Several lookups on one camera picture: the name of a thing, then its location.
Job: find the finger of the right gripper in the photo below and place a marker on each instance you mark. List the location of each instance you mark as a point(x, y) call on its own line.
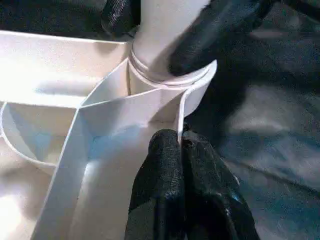
point(207, 37)
point(117, 15)

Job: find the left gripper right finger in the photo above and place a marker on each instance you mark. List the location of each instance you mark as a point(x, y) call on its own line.
point(212, 200)

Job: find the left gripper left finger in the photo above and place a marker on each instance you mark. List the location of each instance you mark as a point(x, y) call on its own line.
point(162, 180)

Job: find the white plastic table leg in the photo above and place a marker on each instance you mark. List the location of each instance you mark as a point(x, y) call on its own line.
point(160, 25)

